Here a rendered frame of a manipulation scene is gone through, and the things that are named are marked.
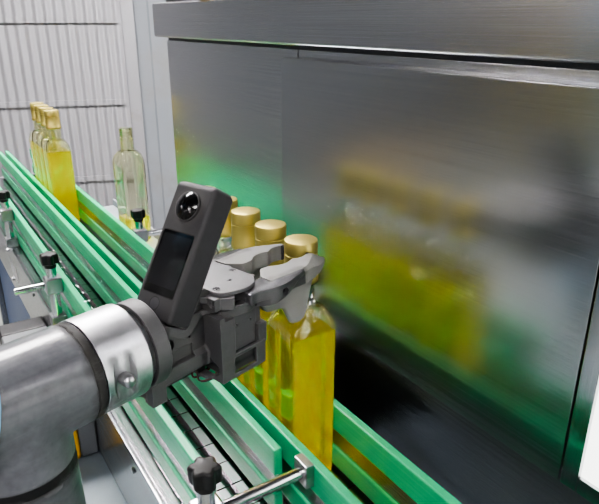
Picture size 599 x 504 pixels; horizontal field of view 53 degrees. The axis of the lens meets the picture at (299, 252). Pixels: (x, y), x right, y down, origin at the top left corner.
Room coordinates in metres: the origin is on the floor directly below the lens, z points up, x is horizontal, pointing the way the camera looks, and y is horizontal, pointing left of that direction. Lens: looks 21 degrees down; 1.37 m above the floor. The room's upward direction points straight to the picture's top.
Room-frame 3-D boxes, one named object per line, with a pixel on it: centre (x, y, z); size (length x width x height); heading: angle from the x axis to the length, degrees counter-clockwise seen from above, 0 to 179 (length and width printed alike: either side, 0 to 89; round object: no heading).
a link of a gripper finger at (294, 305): (0.52, 0.00, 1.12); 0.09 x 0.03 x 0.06; 130
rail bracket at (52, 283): (0.91, 0.43, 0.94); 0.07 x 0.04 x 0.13; 123
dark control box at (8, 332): (0.99, 0.51, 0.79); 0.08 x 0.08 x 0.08; 33
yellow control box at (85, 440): (0.75, 0.35, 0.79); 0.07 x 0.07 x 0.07; 33
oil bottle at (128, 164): (1.35, 0.39, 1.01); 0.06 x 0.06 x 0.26; 41
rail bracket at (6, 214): (1.29, 0.68, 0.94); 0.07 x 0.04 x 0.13; 123
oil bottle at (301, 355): (0.57, 0.00, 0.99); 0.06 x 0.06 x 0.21; 34
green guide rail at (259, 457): (1.23, 0.50, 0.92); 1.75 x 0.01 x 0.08; 33
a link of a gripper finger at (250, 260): (0.56, 0.04, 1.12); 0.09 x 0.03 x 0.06; 148
